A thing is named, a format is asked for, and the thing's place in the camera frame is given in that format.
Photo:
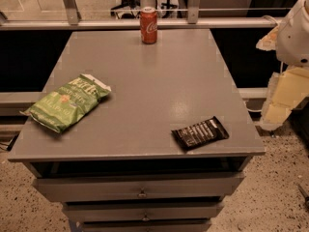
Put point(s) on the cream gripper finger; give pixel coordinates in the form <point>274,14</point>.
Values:
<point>269,41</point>
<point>285,91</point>

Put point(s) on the black rxbar chocolate bar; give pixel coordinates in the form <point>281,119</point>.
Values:
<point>200,134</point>

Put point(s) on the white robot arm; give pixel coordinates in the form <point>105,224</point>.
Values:
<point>293,37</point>

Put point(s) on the green jalapeno chip bag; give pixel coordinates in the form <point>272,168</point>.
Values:
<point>68,104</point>

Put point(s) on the red coca-cola can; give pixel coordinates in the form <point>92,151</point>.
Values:
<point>148,25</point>

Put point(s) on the black office chair base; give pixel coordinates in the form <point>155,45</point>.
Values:
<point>128,4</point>

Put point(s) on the top grey drawer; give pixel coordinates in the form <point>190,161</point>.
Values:
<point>138,188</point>

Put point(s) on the grey drawer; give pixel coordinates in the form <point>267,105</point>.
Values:
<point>186,225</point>
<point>143,211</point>
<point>138,188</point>

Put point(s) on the grey drawer cabinet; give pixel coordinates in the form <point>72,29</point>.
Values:
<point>156,88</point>

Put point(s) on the middle grey drawer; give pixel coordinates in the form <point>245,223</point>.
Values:
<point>143,211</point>

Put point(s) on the grey metal railing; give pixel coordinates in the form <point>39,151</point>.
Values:
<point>96,14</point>

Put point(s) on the bottom grey drawer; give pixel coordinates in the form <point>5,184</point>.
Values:
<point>186,225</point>

